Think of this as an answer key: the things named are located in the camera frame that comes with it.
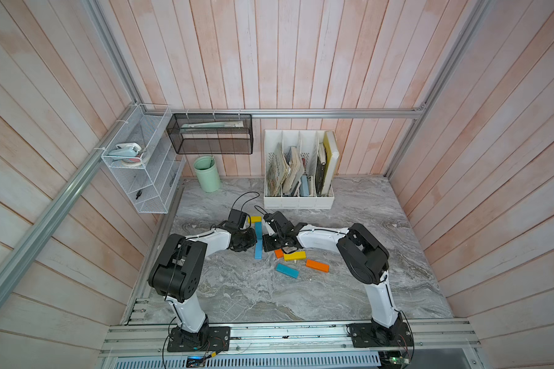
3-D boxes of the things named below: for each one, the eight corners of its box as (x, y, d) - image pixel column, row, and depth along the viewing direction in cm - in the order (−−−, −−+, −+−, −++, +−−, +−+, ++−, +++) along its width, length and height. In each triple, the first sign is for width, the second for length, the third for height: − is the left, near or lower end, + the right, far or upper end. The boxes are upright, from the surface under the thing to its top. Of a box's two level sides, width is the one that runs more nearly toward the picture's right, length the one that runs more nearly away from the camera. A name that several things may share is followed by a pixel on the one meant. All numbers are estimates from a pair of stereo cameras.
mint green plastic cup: (198, 192, 117) (190, 172, 105) (202, 176, 124) (195, 155, 113) (219, 192, 117) (213, 172, 105) (222, 176, 124) (217, 155, 113)
